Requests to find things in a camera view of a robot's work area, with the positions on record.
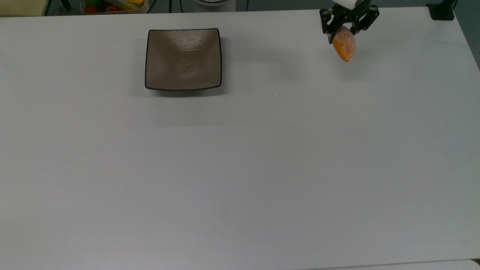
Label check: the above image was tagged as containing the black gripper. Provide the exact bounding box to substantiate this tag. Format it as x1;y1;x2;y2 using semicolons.
319;0;380;45

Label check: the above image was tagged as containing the orange sugared bread roll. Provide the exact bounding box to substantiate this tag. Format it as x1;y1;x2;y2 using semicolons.
332;25;357;63

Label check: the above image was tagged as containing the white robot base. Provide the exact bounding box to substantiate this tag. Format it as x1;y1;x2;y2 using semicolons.
193;0;237;12

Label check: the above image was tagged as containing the square brown ceramic plate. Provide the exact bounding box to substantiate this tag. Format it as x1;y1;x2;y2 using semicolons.
145;28;223;91

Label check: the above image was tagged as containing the beige bin of toy food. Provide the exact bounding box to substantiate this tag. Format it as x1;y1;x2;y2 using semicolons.
79;0;150;15

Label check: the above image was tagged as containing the beige cabinet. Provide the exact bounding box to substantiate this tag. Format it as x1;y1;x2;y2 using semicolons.
0;0;51;17

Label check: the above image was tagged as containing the black camera stand clamp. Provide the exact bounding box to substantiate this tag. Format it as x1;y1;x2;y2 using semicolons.
427;0;458;21

